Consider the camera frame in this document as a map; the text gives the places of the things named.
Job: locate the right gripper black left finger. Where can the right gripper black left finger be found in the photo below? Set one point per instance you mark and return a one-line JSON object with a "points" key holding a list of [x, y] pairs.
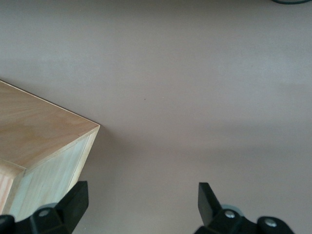
{"points": [[68, 212]]}

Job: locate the oak wooden drawer cabinet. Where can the oak wooden drawer cabinet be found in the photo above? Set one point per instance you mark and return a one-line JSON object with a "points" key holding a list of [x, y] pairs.
{"points": [[36, 122]]}

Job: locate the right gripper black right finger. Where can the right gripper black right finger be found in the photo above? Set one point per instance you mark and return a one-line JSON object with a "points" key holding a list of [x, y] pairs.
{"points": [[212, 214]]}

